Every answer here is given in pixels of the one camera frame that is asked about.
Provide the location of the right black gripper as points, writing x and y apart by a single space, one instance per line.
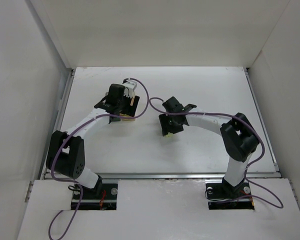
166 124

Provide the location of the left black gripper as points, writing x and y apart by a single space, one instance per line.
131 107

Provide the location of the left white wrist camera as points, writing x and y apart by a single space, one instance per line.
129 87

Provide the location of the metal table edge rail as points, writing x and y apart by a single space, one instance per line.
135 176

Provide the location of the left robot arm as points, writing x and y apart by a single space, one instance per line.
66 153

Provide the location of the striped green lego stack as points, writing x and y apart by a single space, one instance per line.
169 135

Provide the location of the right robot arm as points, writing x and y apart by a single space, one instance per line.
238 135

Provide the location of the orange transparent container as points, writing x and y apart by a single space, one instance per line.
125 117

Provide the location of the grey transparent container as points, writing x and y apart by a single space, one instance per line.
108 98

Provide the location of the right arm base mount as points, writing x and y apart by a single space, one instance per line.
219 198

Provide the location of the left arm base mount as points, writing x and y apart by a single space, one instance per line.
105 200

